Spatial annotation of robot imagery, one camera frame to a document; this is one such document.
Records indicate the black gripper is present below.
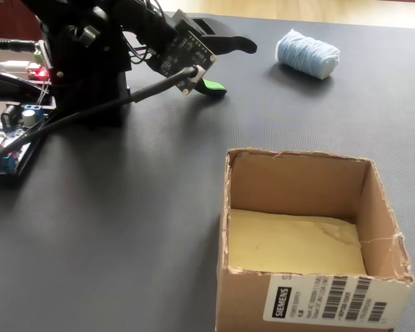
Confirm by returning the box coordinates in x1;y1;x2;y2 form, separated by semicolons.
190;18;258;100

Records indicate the light blue yarn block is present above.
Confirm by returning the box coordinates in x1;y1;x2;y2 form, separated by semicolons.
274;28;341;80

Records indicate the open cardboard box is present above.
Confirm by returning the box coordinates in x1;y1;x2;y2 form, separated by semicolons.
214;147;415;332

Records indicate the motor driver board red LED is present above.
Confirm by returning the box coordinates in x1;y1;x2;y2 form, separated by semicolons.
26;40;53;83

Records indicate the black textured mat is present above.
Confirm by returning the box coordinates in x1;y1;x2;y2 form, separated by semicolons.
0;12;415;332

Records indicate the yellow sheet lining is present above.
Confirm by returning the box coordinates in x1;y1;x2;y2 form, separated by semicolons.
228;208;367;276

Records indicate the black curved band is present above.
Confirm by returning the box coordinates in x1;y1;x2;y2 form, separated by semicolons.
0;68;46;102

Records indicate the black barrel power plug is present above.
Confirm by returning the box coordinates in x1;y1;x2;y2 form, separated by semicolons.
0;39;38;53

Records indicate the dark red wooden cabinet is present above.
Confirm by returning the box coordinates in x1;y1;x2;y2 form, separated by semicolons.
0;0;42;37

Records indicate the controller board in black tray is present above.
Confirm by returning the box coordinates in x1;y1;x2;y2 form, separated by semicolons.
0;100;58;185

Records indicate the camera circuit board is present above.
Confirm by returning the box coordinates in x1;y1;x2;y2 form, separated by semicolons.
147;10;218;98

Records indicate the thin black servo wire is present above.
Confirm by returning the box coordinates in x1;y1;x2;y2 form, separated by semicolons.
127;30;160;66

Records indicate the thick black USB cable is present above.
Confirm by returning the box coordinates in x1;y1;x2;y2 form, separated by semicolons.
0;65;199;164

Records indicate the white USB cable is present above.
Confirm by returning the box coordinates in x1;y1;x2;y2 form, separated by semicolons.
0;59;33;73

